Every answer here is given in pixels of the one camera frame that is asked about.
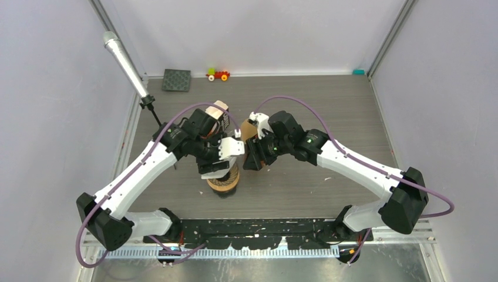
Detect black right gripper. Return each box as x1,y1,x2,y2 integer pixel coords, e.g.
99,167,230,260
243,129,292,172

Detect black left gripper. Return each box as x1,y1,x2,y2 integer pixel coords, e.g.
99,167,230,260
193,133,230,174

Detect coffee paper filter box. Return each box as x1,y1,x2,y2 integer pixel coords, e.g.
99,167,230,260
203,100,230,137

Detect light wooden dripper ring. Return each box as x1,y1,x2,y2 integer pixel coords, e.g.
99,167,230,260
206,173,240,194

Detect white paper coffee filter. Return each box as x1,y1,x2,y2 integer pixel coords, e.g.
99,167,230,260
201,157,237,179

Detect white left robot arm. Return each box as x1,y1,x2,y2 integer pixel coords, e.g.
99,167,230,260
76,101,235,251

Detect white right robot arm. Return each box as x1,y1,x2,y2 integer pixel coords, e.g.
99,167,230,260
241,110,428,241

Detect dark grey studded plate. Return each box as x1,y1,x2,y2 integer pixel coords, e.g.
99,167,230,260
161,69,191,92

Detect red toy brick car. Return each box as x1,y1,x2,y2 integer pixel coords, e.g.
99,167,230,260
206,68,230,82

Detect silver microphone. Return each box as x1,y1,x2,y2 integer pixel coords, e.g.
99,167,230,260
103,31,150,99

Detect teal block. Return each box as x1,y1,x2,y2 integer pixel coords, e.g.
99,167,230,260
352,69,365,75

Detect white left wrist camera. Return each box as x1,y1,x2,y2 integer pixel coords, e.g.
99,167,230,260
218,129,245,160

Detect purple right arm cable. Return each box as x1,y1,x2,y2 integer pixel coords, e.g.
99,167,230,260
254,95,455,266

